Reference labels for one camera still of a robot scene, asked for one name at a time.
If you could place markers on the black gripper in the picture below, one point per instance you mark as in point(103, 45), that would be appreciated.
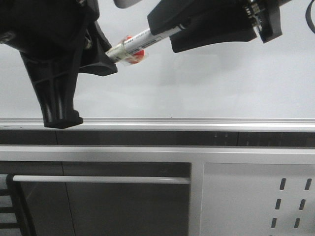
point(57, 28)
point(261, 14)

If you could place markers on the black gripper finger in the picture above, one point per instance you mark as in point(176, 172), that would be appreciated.
point(187, 14)

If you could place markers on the white marker with black tip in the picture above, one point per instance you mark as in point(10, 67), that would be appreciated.
point(145, 39)

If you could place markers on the red round magnet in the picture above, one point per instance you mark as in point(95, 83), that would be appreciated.
point(134, 53)

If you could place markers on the white horizontal rod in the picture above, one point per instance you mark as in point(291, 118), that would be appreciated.
point(86, 179)

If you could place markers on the white perforated pegboard panel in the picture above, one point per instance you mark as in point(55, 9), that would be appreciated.
point(258, 200)

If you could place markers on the white whiteboard with aluminium frame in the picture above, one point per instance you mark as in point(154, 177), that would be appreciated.
point(232, 85)

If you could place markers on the white metal stand frame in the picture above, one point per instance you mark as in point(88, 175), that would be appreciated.
point(198, 157)

